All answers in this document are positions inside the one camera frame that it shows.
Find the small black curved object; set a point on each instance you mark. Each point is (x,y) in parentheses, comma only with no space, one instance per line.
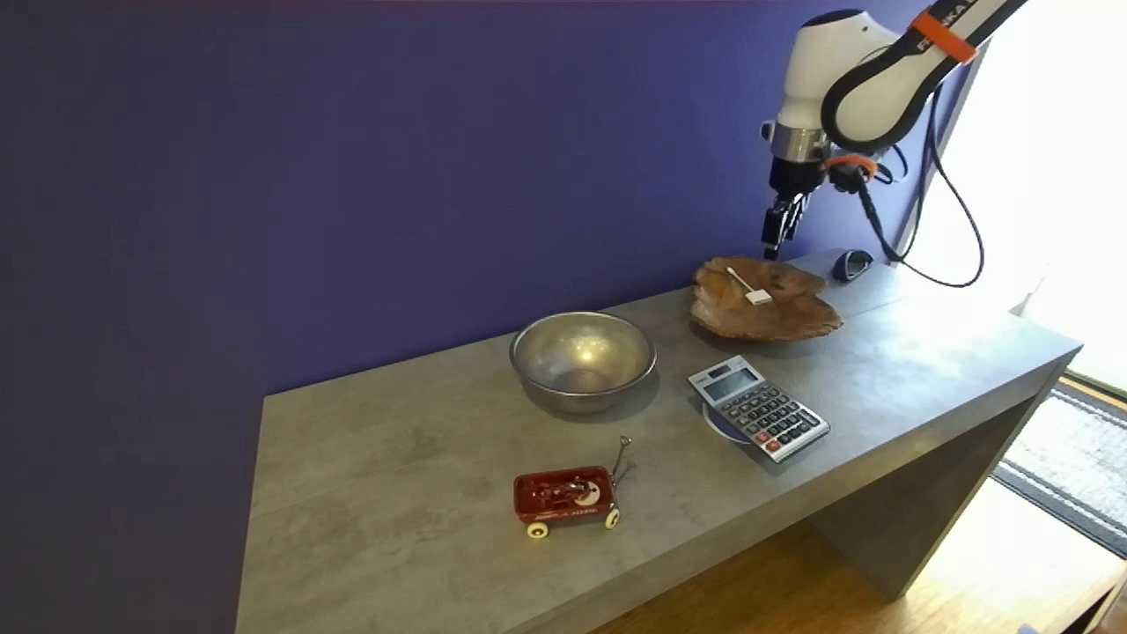
(848,262)

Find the grey desk calculator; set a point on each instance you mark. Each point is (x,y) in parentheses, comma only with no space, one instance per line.
(760,409)

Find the grey floor mat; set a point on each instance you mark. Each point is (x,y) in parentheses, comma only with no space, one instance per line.
(1075,459)

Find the blue round disc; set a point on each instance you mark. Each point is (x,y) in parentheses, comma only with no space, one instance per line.
(717,423)

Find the round metal bowl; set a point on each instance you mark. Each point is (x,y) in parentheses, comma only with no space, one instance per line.
(582,358)

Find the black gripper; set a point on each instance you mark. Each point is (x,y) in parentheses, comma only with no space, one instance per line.
(788,199)

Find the red toy wagon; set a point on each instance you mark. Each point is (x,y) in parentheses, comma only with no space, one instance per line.
(564,494)

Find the brown wooden bowl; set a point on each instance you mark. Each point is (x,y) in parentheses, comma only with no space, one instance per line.
(798,309)

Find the grey concrete table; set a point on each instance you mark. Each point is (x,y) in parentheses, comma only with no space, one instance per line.
(388,494)

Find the white lightning AV adapter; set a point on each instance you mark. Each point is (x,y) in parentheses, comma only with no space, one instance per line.
(757,299)

